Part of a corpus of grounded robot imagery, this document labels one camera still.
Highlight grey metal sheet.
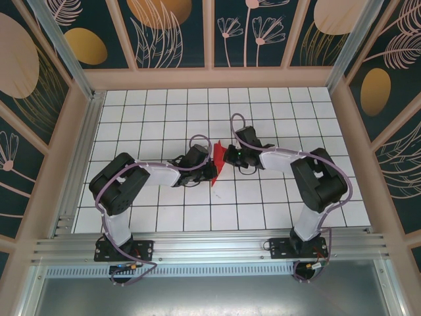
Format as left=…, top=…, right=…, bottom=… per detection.
left=19, top=259, right=405, bottom=316

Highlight dark panel with pink flowers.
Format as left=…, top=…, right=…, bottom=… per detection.
left=212, top=0, right=299, bottom=69

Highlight dark panel, gold oval, feather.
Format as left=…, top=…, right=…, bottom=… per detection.
left=345, top=0, right=421, bottom=144

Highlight dark panel with gold circle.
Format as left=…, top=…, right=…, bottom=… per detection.
left=117, top=0, right=207, bottom=70

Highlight dark panel with pink leaves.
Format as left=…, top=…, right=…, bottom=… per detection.
left=371, top=98, right=421, bottom=238

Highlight dark panel with gold oval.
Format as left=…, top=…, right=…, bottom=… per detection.
left=39, top=0, right=136, bottom=70

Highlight dark panel with pink circle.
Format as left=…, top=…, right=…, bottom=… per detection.
left=288, top=0, right=362, bottom=68

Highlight dark panel with single flower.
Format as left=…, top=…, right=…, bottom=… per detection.
left=0, top=113, right=46, bottom=240

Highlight dark panel, large pink circle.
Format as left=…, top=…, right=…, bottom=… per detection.
left=0, top=0, right=73, bottom=147

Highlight aluminium mounting rail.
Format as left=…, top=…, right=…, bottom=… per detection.
left=31, top=232, right=394, bottom=266

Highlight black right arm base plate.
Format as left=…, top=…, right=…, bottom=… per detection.
left=268, top=237, right=329, bottom=259

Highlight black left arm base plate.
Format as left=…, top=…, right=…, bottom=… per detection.
left=94, top=239, right=155, bottom=263

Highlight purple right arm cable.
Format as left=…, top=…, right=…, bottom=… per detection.
left=230, top=113, right=355, bottom=284

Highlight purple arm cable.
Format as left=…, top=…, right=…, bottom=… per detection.
left=94, top=134, right=212, bottom=286
left=230, top=113, right=355, bottom=284

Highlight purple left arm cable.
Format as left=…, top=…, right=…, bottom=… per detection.
left=94, top=134, right=212, bottom=286

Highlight perforated cable duct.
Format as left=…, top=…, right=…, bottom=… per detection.
left=44, top=265, right=297, bottom=278

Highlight aluminium side rail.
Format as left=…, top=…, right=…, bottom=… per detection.
left=49, top=92, right=106, bottom=240

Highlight aluminium corner post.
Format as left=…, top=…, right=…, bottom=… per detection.
left=26, top=0, right=96, bottom=101
left=325, top=0, right=385, bottom=96

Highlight aluminium frame upright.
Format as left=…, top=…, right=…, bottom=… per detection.
left=374, top=259, right=410, bottom=316
left=14, top=263, right=47, bottom=316

